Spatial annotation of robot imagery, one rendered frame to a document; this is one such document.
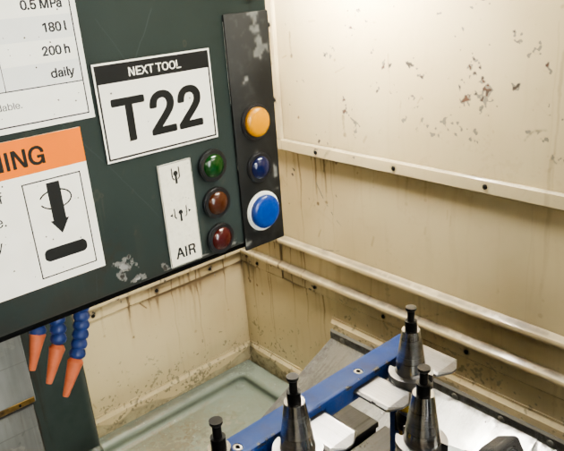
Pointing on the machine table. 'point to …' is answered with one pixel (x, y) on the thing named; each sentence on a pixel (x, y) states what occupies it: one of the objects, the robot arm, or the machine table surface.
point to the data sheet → (31, 66)
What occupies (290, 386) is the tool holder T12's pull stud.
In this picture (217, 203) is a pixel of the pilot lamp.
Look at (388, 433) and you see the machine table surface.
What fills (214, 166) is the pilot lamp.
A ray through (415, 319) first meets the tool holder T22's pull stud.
